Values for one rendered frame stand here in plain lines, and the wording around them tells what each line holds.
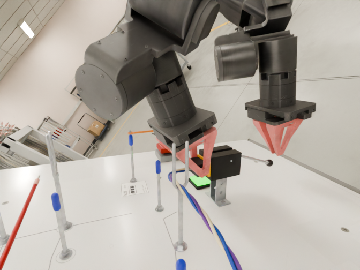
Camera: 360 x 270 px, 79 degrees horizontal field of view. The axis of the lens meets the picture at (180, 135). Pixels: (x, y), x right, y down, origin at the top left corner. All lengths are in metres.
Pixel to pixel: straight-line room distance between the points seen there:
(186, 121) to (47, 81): 8.19
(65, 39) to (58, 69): 0.99
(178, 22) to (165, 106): 0.10
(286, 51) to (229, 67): 0.09
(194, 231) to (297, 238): 0.14
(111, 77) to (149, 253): 0.21
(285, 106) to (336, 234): 0.20
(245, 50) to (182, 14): 0.17
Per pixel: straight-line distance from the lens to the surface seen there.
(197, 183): 0.43
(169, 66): 0.27
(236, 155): 0.36
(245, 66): 0.37
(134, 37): 0.23
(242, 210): 0.39
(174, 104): 0.27
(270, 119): 0.40
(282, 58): 0.38
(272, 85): 0.39
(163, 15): 0.24
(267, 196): 0.44
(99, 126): 7.59
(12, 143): 0.95
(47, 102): 8.42
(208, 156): 0.32
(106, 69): 0.20
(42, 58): 8.49
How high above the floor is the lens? 1.34
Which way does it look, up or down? 25 degrees down
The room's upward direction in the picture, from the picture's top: 53 degrees counter-clockwise
